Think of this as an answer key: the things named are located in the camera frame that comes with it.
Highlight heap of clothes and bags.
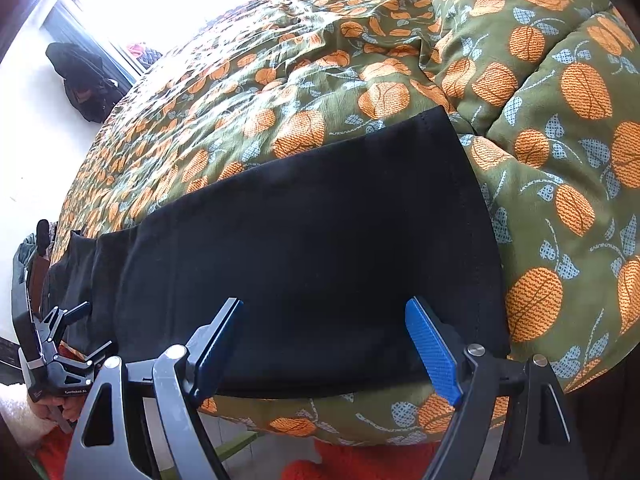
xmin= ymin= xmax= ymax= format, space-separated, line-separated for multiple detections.
xmin=12 ymin=219 xmax=53 ymax=281

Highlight white fluffy rug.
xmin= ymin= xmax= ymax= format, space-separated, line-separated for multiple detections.
xmin=0 ymin=385 xmax=46 ymax=446

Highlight dark quilted jacket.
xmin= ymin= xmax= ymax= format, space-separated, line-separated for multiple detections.
xmin=126 ymin=42 xmax=163 ymax=68

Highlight black pants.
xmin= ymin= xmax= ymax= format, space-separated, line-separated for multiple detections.
xmin=42 ymin=106 xmax=512 ymax=401

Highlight brown wooden cabinet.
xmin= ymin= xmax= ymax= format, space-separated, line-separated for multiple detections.
xmin=25 ymin=255 xmax=51 ymax=321

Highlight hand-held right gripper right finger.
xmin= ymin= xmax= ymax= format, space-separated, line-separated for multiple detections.
xmin=404 ymin=297 xmax=591 ymax=480

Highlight green quilt with orange print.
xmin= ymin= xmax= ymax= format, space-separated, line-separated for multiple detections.
xmin=50 ymin=0 xmax=640 ymax=448

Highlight orange fleece garment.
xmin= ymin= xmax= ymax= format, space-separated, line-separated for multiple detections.
xmin=35 ymin=345 xmax=451 ymax=480

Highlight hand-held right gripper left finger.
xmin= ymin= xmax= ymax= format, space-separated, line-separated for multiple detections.
xmin=64 ymin=297 xmax=246 ymax=480

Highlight person's left hand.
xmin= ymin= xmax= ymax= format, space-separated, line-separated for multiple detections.
xmin=35 ymin=394 xmax=81 ymax=433

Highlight bright window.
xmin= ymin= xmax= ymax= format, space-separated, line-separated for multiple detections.
xmin=65 ymin=0 xmax=301 ymax=76

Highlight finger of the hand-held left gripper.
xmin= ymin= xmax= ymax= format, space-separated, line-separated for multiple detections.
xmin=52 ymin=341 xmax=118 ymax=379
xmin=35 ymin=301 xmax=93 ymax=346

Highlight dark hanging clothes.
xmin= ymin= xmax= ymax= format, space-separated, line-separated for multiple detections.
xmin=45 ymin=42 xmax=121 ymax=123

